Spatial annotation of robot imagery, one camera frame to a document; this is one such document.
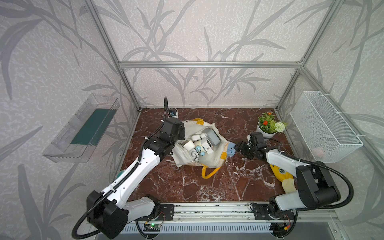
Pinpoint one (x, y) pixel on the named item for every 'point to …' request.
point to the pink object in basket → (318, 151)
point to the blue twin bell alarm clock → (198, 148)
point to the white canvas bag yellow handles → (210, 163)
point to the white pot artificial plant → (267, 125)
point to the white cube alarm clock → (189, 145)
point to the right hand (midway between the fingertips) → (236, 147)
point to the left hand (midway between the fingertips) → (179, 126)
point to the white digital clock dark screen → (207, 146)
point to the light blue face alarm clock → (231, 151)
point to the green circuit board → (154, 227)
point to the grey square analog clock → (213, 137)
